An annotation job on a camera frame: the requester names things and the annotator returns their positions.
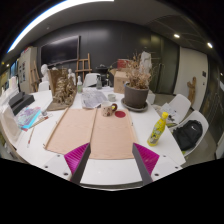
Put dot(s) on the black wall screen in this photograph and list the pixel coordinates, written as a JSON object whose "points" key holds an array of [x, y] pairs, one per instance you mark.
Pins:
{"points": [[60, 50]]}

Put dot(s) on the white plaster bust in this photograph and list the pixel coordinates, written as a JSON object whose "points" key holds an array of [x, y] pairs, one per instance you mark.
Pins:
{"points": [[45, 72]]}

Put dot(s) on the white plaster statue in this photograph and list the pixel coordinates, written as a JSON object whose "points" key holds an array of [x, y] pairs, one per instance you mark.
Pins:
{"points": [[145, 60]]}

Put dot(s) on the black backpack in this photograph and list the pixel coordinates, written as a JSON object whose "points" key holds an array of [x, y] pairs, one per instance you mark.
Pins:
{"points": [[187, 135]]}

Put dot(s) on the small round glass jar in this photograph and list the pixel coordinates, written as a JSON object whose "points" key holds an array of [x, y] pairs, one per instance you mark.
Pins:
{"points": [[112, 97]]}

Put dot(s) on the colourful book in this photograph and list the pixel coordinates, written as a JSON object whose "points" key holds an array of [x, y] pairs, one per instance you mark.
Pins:
{"points": [[27, 117]]}

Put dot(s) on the yellow drink bottle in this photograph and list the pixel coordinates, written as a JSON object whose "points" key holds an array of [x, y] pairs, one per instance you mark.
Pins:
{"points": [[157, 131]]}

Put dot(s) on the white cabinet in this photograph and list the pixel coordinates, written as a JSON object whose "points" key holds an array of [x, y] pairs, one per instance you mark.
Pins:
{"points": [[27, 68]]}

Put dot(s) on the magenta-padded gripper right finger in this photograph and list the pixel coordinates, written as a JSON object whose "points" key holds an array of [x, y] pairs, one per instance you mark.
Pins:
{"points": [[148, 159]]}

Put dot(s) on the wooden wall figure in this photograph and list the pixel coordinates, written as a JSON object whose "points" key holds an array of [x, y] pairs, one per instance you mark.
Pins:
{"points": [[191, 90]]}

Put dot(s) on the red box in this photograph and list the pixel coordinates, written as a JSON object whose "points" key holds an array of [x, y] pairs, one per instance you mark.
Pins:
{"points": [[122, 64]]}

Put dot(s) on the cardboard box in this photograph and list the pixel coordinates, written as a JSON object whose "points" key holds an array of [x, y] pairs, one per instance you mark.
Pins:
{"points": [[119, 83]]}

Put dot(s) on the wooden easel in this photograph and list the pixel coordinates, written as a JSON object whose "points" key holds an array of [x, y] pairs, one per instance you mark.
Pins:
{"points": [[83, 69], [34, 76]]}

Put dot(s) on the white chair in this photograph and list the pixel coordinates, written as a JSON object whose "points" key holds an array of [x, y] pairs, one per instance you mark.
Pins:
{"points": [[181, 103], [90, 80], [197, 116]]}

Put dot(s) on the grey pot with dried plant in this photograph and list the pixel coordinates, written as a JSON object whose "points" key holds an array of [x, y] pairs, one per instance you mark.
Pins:
{"points": [[136, 96]]}

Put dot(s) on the black flat box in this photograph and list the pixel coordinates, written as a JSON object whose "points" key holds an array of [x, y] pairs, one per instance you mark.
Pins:
{"points": [[20, 102]]}

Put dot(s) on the long ceiling light strip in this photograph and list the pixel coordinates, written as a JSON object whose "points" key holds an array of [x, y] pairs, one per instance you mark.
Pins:
{"points": [[50, 13]]}

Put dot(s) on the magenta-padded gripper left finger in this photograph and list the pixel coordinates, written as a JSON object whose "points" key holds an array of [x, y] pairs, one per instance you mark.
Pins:
{"points": [[76, 159]]}

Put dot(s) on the flat round red coaster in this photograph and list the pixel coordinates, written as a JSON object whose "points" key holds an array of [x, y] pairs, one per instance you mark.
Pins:
{"points": [[120, 114]]}

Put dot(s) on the small green-labelled bottle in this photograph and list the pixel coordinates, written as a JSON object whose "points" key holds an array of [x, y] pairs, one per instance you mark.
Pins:
{"points": [[79, 86]]}

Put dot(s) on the grey spray bottle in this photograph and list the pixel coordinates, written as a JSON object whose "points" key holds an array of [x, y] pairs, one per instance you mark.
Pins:
{"points": [[99, 83]]}

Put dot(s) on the printed newspaper sheet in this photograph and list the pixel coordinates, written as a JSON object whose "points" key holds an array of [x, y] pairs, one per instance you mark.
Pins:
{"points": [[91, 98]]}

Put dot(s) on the white plaster figurine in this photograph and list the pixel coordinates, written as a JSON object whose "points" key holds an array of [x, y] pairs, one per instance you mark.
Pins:
{"points": [[71, 76]]}

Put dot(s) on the round ceiling spotlight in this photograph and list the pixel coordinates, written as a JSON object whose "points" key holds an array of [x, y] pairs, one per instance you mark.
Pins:
{"points": [[176, 35], [209, 45]]}

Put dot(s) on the papers on chair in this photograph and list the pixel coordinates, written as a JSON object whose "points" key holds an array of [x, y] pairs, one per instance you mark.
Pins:
{"points": [[169, 115]]}

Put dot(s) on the grey plant saucer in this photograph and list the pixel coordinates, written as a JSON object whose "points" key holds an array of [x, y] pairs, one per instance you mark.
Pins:
{"points": [[133, 109]]}

